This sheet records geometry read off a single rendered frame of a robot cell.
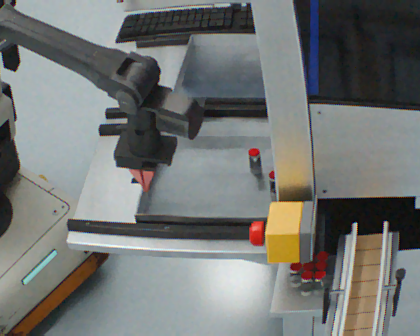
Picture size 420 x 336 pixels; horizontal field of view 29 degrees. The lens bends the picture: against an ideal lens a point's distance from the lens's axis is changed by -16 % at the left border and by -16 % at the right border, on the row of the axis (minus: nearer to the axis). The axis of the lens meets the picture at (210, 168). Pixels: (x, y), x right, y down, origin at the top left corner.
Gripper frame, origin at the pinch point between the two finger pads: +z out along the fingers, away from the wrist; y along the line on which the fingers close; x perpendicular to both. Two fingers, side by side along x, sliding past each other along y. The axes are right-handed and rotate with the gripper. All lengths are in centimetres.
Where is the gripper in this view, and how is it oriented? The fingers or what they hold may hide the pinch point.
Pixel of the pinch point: (147, 186)
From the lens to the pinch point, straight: 164.9
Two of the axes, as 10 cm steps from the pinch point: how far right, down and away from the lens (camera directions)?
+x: 1.6, -6.4, 7.5
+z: 0.0, 7.6, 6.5
